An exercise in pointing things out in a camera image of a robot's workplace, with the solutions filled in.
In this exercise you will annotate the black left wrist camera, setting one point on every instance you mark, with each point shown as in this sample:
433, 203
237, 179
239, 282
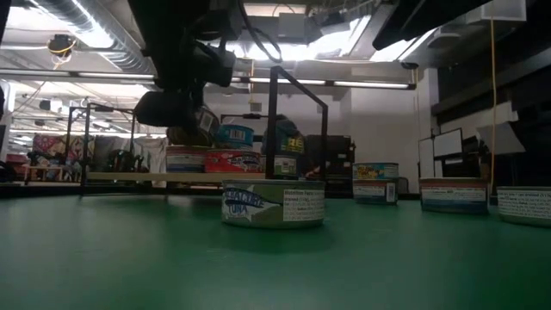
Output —
215, 64

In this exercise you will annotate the black cabinet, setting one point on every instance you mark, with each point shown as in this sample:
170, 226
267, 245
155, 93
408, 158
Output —
340, 155

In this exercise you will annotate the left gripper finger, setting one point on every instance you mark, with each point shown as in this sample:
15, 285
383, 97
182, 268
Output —
197, 107

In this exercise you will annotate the white board panel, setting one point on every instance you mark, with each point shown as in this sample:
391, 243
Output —
447, 144

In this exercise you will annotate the white angled board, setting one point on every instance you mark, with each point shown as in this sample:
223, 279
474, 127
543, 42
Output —
499, 140

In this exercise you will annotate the red albacore tuna can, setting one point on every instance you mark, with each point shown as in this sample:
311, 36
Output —
232, 163

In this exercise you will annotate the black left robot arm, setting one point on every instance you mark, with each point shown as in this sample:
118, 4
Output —
172, 43

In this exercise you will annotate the colourful patterned cloth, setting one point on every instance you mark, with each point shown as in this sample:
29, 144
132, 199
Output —
51, 144

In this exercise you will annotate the grey rectangular air duct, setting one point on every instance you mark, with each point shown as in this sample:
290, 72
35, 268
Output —
297, 28

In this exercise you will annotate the black ceiling-mounted device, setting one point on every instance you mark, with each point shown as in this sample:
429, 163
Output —
61, 45

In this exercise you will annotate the fluorescent light strip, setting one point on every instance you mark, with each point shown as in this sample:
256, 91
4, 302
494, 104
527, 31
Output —
370, 84

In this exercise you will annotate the white hanging cloth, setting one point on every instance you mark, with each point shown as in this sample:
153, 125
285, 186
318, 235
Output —
150, 150

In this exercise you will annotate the person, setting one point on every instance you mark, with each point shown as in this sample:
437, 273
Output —
292, 138

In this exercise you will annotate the green table mat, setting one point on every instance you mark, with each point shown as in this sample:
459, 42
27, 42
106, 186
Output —
172, 267

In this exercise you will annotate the green tuna can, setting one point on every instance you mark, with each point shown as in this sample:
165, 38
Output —
258, 215
286, 165
525, 204

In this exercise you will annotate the silver spiral ventilation duct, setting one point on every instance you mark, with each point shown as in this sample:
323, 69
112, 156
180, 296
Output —
107, 41

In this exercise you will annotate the black background rack frame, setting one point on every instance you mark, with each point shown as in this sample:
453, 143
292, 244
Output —
88, 138

